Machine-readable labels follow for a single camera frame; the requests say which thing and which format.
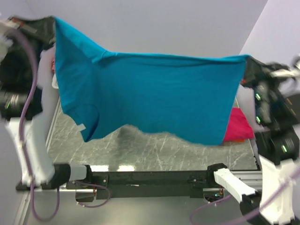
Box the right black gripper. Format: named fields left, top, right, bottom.
left=237, top=53, right=289, bottom=120

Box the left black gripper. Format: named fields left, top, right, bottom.
left=4, top=12, right=57, bottom=80

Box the blue t shirt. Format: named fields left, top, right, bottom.
left=55, top=19, right=248, bottom=145

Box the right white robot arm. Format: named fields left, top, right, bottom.
left=206, top=57, right=300, bottom=225

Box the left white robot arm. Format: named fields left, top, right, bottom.
left=0, top=16, right=94, bottom=192

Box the salmon crumpled t shirt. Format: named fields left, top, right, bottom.
left=51, top=58, right=56, bottom=75

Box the white plastic basket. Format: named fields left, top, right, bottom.
left=52, top=74, right=59, bottom=89

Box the pink folded t shirt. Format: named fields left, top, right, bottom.
left=223, top=107, right=254, bottom=142

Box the black base beam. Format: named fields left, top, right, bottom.
left=65, top=170, right=225, bottom=203

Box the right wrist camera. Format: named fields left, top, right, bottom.
left=270, top=55, right=300, bottom=78

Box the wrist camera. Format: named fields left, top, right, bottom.
left=270, top=55, right=300, bottom=78
left=0, top=18, right=22, bottom=34

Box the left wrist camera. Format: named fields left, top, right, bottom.
left=0, top=18, right=22, bottom=34

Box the aluminium rail frame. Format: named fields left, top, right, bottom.
left=60, top=171, right=262, bottom=192

